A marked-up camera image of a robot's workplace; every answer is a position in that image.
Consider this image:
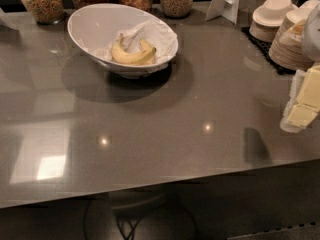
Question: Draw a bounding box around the yellow banana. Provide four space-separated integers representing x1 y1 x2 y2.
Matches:
111 34 157 65

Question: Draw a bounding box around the large white bowl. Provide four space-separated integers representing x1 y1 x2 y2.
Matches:
67 4 160 65

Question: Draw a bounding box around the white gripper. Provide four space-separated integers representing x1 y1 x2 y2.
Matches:
280 4 320 133

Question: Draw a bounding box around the stack of paper bowls rear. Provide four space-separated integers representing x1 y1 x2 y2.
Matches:
249 0 297 43

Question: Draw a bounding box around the stool under table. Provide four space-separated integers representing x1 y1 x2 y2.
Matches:
82 193 199 240

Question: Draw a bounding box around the black rubber mat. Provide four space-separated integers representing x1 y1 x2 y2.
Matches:
241 27 295 75

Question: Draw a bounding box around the white paper napkin in bowl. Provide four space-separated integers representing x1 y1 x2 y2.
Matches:
93 19 178 79

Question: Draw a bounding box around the white folded card stand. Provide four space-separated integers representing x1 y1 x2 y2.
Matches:
205 0 241 24

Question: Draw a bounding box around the glass cereal jar far left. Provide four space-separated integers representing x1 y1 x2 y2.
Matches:
21 0 64 24

